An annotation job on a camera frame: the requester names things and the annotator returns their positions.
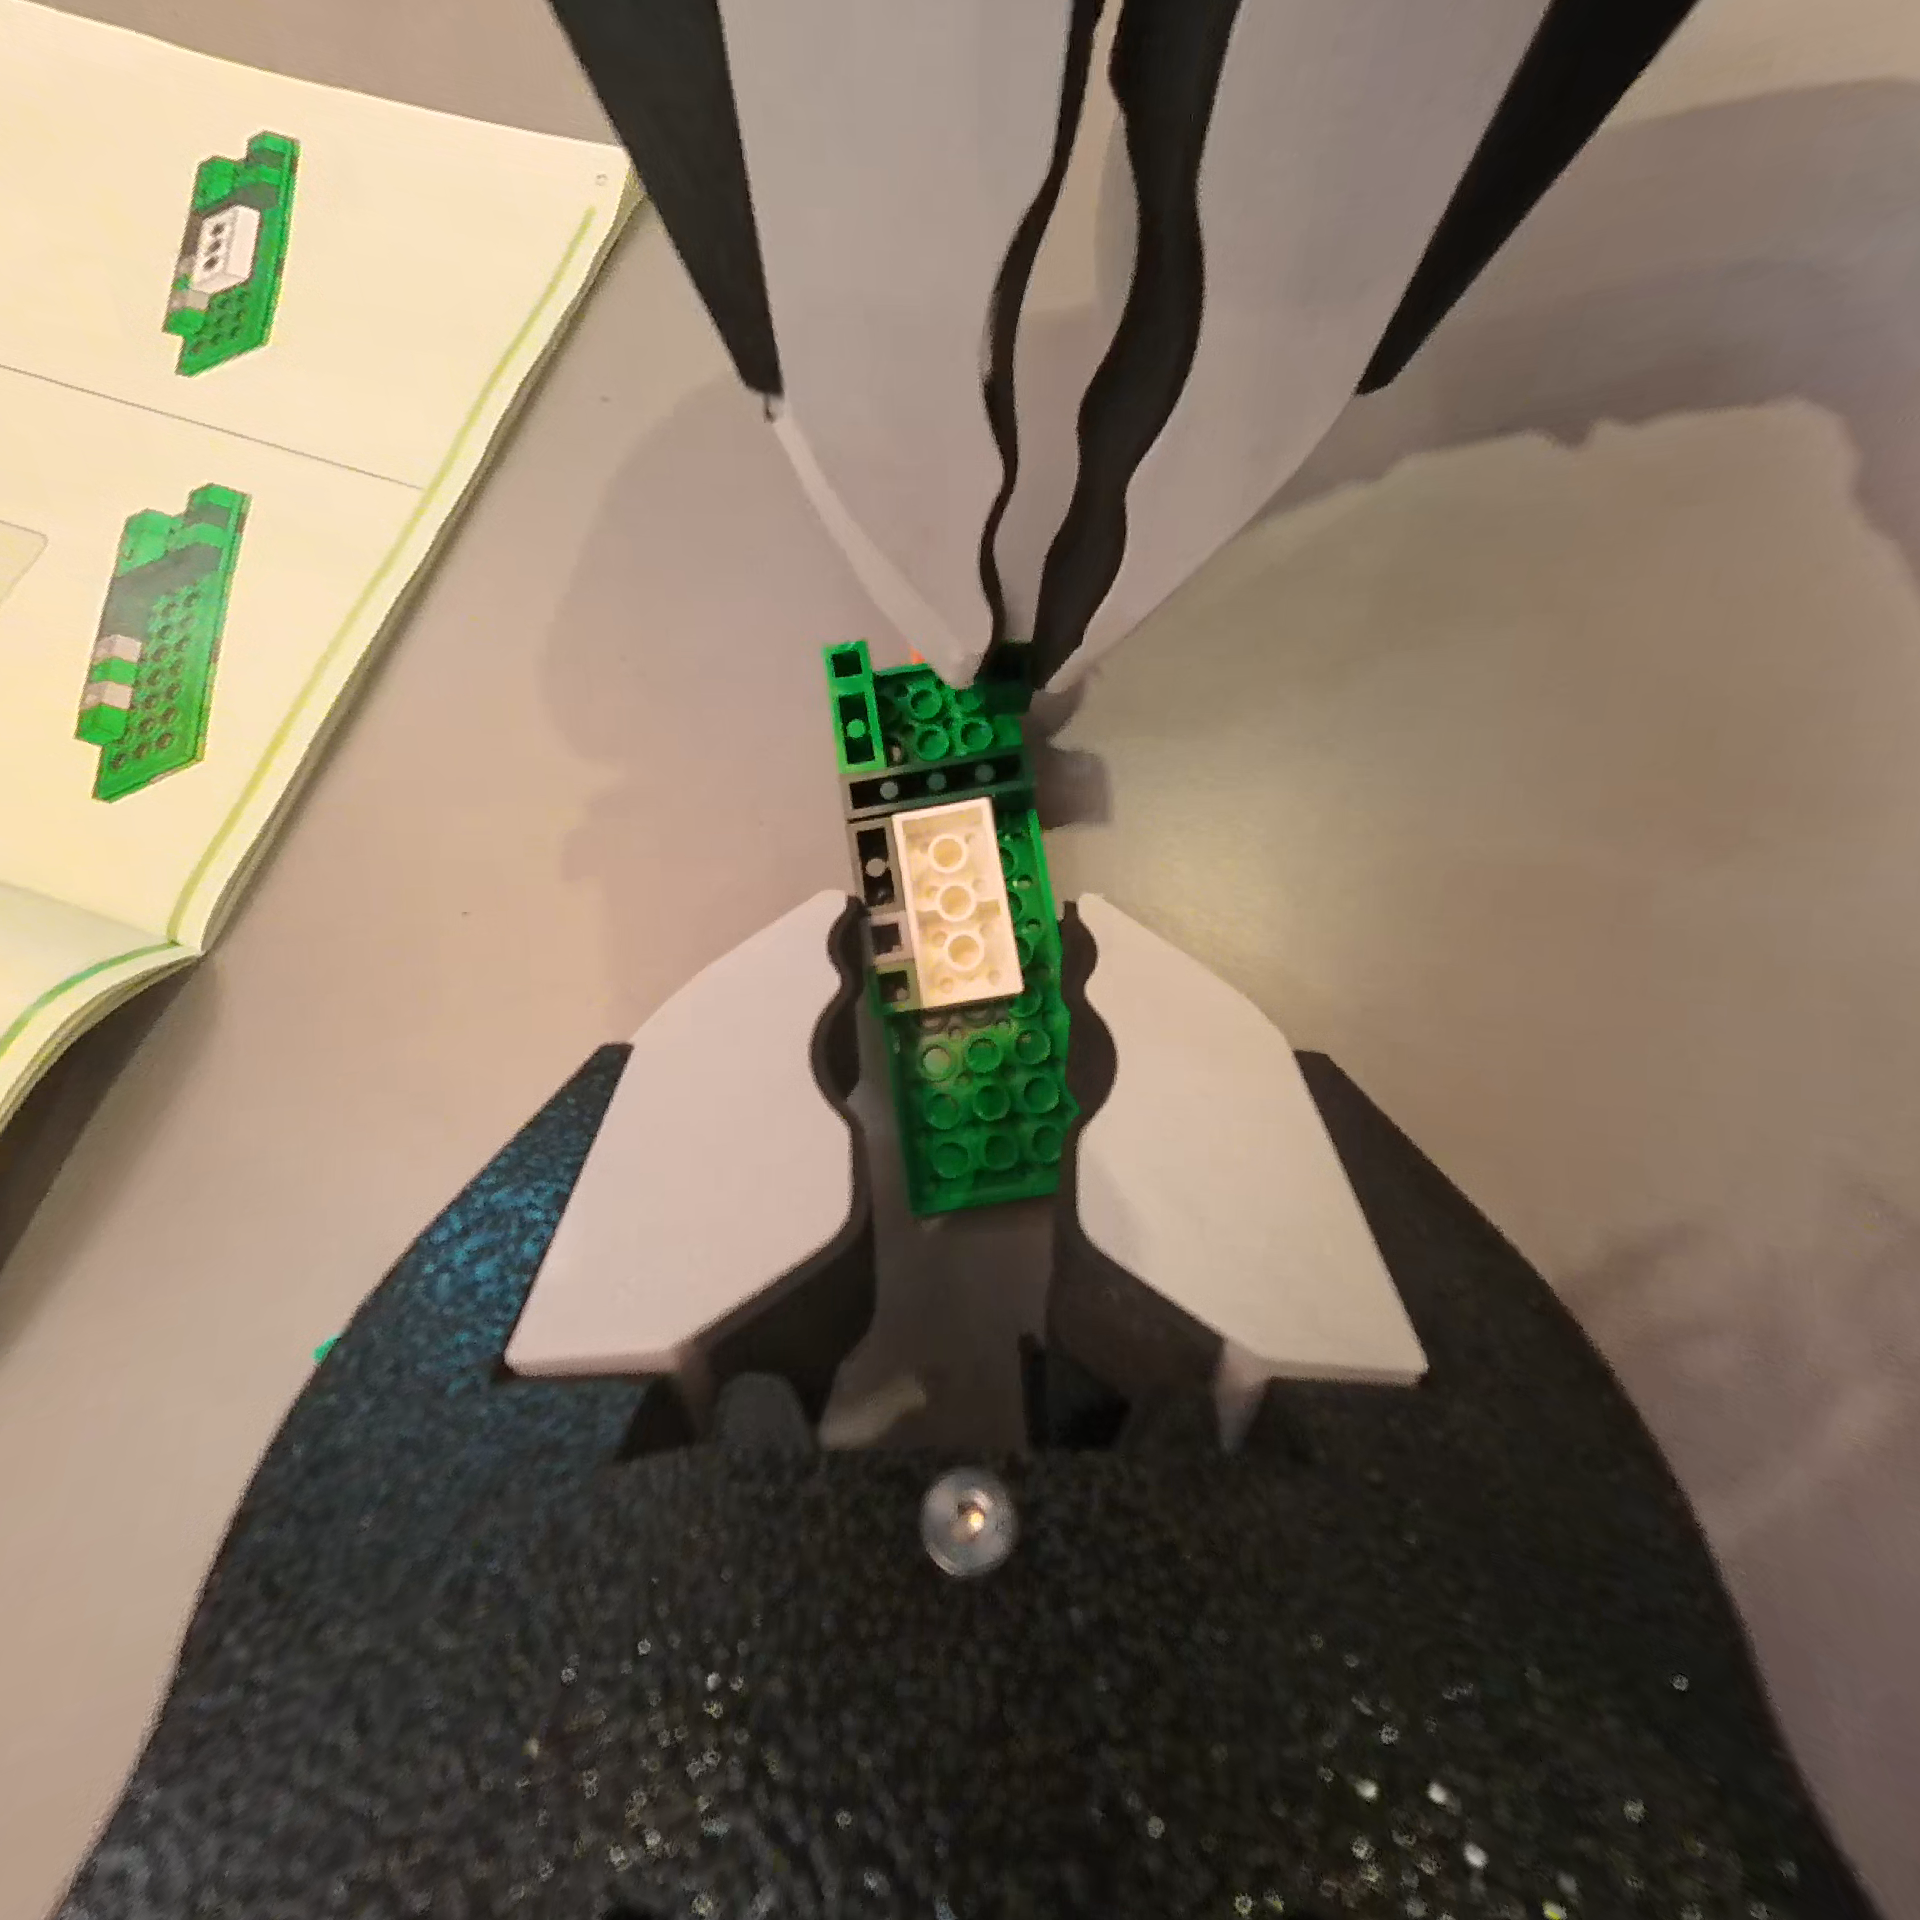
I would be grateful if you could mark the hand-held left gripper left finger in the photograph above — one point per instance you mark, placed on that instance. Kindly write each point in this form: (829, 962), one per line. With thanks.
(705, 1172)

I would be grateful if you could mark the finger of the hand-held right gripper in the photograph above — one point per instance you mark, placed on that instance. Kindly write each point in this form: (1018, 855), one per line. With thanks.
(885, 301)
(1276, 271)

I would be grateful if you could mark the green toy brick assembly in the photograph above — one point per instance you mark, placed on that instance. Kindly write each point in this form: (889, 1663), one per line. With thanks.
(973, 1109)

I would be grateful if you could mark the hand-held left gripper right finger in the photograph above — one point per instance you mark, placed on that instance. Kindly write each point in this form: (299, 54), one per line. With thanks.
(1243, 1201)

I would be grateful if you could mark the brick instruction booklet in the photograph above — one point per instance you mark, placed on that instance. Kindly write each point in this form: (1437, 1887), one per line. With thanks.
(375, 376)

